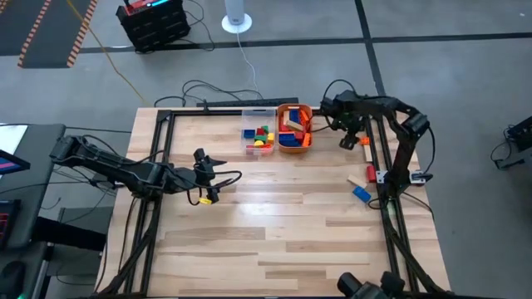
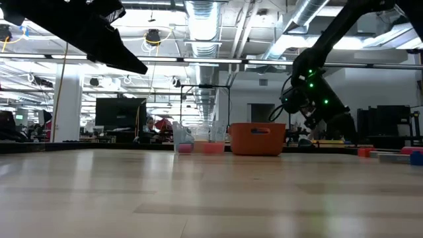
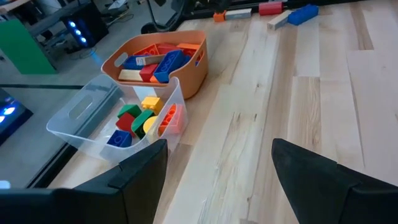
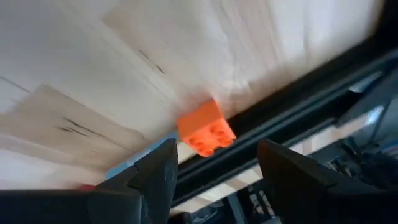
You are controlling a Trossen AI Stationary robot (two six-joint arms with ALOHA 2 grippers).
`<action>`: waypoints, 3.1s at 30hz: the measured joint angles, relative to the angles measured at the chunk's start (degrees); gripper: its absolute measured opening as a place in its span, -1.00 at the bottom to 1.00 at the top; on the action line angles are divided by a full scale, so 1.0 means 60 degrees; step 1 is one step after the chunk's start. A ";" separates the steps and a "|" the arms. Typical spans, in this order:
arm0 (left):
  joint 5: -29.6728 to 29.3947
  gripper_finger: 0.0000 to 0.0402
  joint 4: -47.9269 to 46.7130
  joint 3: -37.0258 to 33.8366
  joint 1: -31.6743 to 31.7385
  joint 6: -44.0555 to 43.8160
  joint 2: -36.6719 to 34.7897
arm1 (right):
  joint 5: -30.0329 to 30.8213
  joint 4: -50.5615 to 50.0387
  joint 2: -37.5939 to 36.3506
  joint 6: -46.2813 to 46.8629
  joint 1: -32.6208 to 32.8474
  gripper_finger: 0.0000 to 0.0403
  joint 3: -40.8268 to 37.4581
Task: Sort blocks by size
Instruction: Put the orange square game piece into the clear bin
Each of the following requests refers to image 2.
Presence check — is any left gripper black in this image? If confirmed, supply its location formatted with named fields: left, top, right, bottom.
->
left=0, top=0, right=149, bottom=75

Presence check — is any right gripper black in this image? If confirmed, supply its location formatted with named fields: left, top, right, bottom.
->
left=299, top=75, right=358, bottom=145

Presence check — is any large red wooden block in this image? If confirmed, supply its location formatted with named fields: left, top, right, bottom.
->
left=400, top=146, right=423, bottom=155

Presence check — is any large blue building brick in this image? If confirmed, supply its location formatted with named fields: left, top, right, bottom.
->
left=409, top=151, right=423, bottom=166

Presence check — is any black equipment rack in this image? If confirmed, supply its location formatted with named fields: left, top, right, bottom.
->
left=356, top=104, right=412, bottom=147

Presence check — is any black monitor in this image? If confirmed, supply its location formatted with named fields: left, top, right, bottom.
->
left=95, top=97, right=148, bottom=132

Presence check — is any ceiling light panel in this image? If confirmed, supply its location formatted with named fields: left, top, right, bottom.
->
left=332, top=35, right=373, bottom=51

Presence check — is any orange plastic bin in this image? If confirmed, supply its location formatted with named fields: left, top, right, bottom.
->
left=227, top=122, right=287, bottom=157

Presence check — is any white building column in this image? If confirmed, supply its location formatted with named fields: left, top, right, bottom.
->
left=52, top=62, right=84, bottom=143

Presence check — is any person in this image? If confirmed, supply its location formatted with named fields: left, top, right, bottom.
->
left=142, top=115, right=159, bottom=135

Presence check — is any black ceiling device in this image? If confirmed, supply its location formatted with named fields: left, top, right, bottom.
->
left=0, top=24, right=13, bottom=43

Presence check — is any clear plastic container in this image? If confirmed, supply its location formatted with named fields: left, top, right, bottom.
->
left=171, top=120, right=229, bottom=155

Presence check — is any black overhead camera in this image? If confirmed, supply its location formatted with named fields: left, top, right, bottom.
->
left=144, top=28, right=163, bottom=47

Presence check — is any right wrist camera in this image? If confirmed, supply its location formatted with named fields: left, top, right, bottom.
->
left=280, top=86, right=310, bottom=115

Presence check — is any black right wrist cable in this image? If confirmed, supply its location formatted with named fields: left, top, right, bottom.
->
left=268, top=75, right=293, bottom=122

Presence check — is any silver ceiling air duct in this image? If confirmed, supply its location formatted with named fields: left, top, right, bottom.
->
left=262, top=0, right=331, bottom=61
left=184, top=0, right=221, bottom=123

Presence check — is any hanging yellow cable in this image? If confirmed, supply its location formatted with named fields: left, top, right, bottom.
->
left=51, top=42, right=69, bottom=143

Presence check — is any black gantry frame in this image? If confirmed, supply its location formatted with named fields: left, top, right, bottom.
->
left=179, top=83, right=231, bottom=128

